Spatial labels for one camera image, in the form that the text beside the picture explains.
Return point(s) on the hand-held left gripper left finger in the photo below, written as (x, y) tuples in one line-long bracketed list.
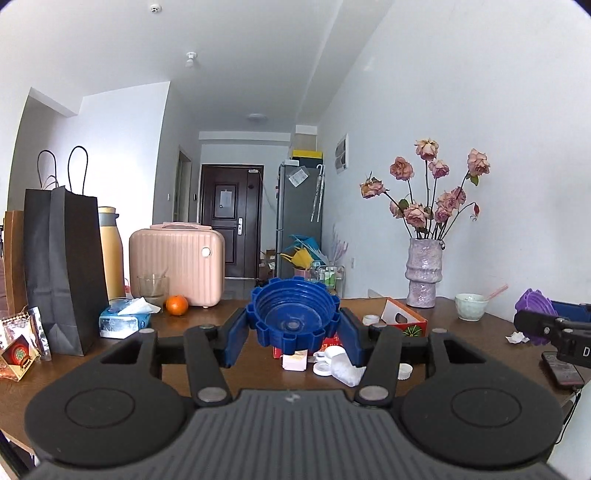
[(236, 337)]

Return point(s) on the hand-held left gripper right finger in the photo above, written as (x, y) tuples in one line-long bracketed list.
[(354, 337)]

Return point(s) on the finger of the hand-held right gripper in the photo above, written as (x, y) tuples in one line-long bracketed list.
[(572, 311), (535, 325)]

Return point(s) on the purple plastic lid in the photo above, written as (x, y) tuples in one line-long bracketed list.
[(533, 300)]

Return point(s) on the large blue ribbed cap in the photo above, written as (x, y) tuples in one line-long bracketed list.
[(295, 304)]

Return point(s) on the crumpled white tissue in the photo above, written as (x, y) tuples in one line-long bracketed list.
[(518, 338)]

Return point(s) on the white bottle cap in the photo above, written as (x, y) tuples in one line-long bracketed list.
[(405, 371), (322, 369), (371, 319)]

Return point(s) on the smartphone with red case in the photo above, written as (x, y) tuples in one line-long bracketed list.
[(563, 371)]

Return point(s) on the clear plastic wrapper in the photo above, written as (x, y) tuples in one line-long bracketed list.
[(348, 371)]

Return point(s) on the small white carton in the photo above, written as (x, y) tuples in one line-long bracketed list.
[(295, 362)]

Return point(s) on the pale green bowl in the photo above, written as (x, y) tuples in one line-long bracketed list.
[(471, 308)]

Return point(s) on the orange fruit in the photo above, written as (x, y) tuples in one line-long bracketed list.
[(177, 305)]

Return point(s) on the pale dried reeds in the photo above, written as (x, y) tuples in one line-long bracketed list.
[(339, 244)]

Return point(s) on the purple ceramic vase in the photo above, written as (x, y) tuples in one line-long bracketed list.
[(424, 272)]

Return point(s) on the clear drinking glass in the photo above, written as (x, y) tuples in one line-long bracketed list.
[(152, 290)]

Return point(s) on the blue and yellow bags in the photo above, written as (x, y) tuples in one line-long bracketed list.
[(302, 256)]

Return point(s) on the pink hard-shell suitcase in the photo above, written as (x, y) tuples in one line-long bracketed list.
[(175, 258)]

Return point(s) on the dark brown door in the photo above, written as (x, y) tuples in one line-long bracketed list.
[(231, 230)]

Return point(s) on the blue tissue pack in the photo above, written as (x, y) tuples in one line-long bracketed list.
[(122, 321)]

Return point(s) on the grey refrigerator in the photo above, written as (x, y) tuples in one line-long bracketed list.
[(295, 221)]

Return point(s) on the dried pink roses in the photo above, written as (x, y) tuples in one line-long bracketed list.
[(418, 214)]

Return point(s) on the paper notice on door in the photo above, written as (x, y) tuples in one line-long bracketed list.
[(226, 197)]

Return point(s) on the hanging clear umbrellas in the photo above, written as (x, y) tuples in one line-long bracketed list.
[(318, 194)]

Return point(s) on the yellow thermos bottle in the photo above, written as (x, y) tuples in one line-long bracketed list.
[(111, 254)]

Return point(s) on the paper sheet on refrigerator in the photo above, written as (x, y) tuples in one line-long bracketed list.
[(298, 177)]

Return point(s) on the black paper bag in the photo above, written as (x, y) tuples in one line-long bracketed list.
[(64, 267)]

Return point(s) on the yellow box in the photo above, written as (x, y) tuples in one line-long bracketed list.
[(305, 153)]

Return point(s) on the silver snack packet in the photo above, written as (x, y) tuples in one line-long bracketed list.
[(39, 334)]

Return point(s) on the red desk calendar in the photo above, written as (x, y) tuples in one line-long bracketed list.
[(18, 353)]

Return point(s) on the round ceiling lamp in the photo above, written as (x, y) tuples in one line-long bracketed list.
[(257, 117)]

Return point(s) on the brown paper bag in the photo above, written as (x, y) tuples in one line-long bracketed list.
[(14, 258)]

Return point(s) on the bare ceiling bulb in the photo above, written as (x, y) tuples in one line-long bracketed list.
[(190, 60)]

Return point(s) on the smoke detector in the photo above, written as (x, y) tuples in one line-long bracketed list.
[(154, 8)]

